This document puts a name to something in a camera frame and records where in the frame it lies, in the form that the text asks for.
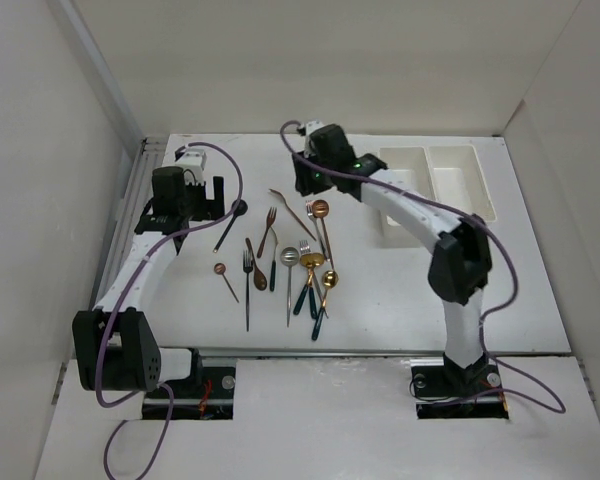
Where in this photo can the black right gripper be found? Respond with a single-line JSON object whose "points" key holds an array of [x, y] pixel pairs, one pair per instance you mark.
{"points": [[306, 183]]}

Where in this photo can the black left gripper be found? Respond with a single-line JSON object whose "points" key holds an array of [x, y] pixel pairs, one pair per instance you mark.
{"points": [[200, 190]]}

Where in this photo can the black round spoon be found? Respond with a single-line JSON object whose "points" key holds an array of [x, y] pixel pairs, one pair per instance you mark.
{"points": [[239, 209]]}

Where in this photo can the copper round spoon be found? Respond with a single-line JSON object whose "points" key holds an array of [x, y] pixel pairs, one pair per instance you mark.
{"points": [[320, 210]]}

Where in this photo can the black fork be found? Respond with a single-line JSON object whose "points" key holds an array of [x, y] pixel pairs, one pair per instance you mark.
{"points": [[247, 269]]}

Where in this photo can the small copper ridged spoon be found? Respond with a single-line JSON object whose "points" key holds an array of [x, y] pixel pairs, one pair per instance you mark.
{"points": [[220, 269]]}

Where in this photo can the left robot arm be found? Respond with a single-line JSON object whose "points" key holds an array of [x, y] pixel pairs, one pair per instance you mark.
{"points": [[114, 344]]}

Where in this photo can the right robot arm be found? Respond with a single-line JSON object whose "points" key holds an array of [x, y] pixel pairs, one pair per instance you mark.
{"points": [[460, 254]]}

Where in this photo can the thin copper bent fork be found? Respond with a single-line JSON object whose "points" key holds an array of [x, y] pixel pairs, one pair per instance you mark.
{"points": [[291, 212]]}

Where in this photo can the brown wooden fork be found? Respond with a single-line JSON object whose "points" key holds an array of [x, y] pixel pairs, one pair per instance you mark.
{"points": [[270, 219]]}

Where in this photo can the silver ridged spoon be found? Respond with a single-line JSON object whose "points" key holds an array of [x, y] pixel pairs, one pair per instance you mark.
{"points": [[289, 258]]}

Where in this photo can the brown wooden spoon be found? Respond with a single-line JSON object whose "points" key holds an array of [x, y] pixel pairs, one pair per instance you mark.
{"points": [[260, 281]]}

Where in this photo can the white right container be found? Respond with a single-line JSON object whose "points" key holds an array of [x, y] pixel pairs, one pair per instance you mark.
{"points": [[459, 180]]}

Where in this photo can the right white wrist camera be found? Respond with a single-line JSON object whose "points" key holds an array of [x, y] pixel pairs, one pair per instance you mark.
{"points": [[306, 130]]}

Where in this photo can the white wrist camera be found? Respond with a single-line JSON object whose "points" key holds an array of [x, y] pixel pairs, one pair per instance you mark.
{"points": [[191, 158], [306, 130]]}

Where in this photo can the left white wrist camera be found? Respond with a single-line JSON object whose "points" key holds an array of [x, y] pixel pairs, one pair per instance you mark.
{"points": [[191, 158]]}

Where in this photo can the aluminium frame rail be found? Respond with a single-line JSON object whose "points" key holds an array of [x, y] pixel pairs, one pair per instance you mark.
{"points": [[131, 192]]}

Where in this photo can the silver fork green handle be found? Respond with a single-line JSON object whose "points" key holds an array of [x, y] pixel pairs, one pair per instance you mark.
{"points": [[304, 251]]}

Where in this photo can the gold spoon green handle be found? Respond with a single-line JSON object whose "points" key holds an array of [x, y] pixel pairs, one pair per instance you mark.
{"points": [[330, 280], [313, 260]]}

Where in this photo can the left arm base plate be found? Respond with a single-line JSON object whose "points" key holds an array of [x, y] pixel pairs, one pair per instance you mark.
{"points": [[210, 396]]}

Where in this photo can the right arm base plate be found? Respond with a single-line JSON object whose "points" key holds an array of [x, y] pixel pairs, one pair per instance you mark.
{"points": [[443, 394]]}

